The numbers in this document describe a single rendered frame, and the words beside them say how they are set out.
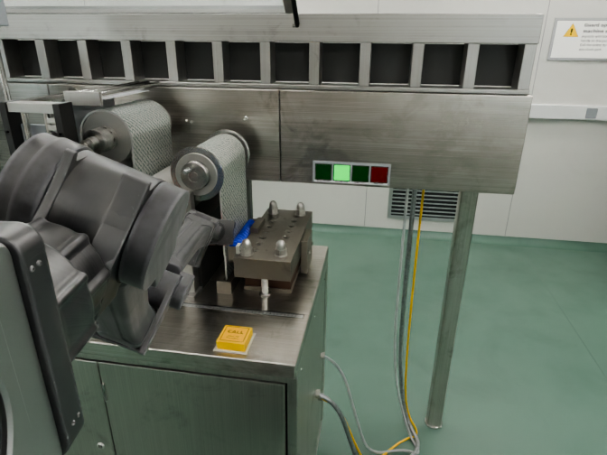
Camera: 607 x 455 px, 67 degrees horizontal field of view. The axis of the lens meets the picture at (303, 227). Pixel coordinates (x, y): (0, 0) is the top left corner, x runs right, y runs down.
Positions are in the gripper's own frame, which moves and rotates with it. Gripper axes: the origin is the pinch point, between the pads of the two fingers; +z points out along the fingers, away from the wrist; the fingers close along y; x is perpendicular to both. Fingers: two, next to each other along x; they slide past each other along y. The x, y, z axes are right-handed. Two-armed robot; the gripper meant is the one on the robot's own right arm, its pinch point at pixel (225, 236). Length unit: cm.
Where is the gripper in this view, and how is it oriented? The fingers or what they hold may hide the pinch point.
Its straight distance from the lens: 131.2
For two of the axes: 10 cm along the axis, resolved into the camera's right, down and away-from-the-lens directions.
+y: 9.9, 0.7, -1.5
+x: 0.9, -9.9, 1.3
